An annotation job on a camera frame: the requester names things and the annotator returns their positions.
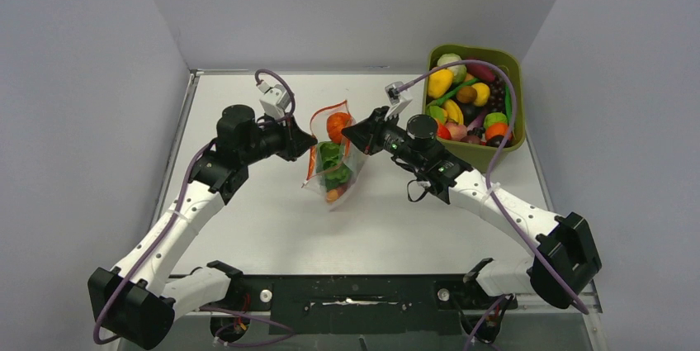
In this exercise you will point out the red orange fruit slice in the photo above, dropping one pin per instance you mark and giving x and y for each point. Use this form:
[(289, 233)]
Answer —
[(334, 194)]

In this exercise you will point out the yellow bell pepper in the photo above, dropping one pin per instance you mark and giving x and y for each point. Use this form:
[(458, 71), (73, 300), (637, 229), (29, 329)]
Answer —
[(439, 82)]

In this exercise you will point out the olive green plastic bin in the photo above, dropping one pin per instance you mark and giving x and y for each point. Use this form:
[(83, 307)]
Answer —
[(472, 149)]

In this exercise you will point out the purple sweet potato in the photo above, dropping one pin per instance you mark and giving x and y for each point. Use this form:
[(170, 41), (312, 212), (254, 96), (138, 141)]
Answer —
[(482, 72)]

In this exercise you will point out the long green bean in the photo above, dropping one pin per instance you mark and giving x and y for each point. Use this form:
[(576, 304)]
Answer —
[(452, 93)]

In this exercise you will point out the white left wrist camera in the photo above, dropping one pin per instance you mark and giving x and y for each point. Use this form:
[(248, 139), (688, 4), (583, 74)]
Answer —
[(274, 100)]

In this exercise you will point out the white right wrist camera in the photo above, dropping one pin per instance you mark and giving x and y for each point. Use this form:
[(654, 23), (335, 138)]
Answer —
[(399, 97)]

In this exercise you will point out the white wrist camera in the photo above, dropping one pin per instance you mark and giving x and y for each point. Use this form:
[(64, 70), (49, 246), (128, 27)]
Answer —
[(399, 97), (274, 100)]

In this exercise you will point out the clear orange zip top bag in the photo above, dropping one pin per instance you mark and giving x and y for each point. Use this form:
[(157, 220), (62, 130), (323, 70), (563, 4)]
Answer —
[(353, 158)]

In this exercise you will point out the dark purple grapes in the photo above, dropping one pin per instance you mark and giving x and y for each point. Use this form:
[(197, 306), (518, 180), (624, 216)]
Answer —
[(496, 100)]

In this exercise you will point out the dark round plum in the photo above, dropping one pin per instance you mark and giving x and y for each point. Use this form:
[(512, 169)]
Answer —
[(495, 141)]

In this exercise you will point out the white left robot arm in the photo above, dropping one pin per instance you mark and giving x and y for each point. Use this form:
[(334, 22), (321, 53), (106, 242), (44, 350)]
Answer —
[(135, 299)]

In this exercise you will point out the pink peach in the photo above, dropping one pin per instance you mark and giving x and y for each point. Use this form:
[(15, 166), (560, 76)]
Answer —
[(457, 131)]

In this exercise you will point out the black mounting base plate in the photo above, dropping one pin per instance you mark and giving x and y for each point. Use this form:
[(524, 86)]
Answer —
[(443, 304)]

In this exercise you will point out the pale green cabbage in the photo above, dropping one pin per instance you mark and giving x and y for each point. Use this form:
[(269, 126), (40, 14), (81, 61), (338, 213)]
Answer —
[(458, 70)]

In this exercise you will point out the yellow lemon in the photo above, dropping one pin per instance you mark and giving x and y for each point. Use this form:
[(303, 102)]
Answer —
[(482, 94)]

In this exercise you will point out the orange tangerine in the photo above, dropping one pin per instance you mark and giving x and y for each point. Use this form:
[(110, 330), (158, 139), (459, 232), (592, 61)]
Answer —
[(335, 124)]

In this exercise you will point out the light green round fruit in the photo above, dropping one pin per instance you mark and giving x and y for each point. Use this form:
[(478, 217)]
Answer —
[(495, 118)]

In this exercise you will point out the brown kiwi fruit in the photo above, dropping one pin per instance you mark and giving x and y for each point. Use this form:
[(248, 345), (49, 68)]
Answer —
[(466, 94)]

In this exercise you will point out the orange round fruit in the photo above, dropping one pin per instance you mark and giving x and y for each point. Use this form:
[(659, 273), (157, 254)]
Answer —
[(496, 129)]

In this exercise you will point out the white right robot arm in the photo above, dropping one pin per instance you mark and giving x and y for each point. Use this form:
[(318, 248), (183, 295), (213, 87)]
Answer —
[(565, 258)]

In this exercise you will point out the yellow banana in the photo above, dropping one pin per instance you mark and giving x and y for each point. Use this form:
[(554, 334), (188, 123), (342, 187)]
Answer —
[(454, 112)]

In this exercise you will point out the green white lettuce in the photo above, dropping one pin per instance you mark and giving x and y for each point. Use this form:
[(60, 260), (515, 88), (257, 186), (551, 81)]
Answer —
[(329, 159)]

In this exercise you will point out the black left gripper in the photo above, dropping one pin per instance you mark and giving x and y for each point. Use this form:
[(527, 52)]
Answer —
[(296, 142)]

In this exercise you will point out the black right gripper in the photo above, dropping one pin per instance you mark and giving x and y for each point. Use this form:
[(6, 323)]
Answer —
[(365, 135)]

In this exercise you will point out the green chili pepper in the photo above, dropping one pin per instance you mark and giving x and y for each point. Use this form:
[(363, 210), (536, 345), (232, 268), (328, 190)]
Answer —
[(508, 105)]

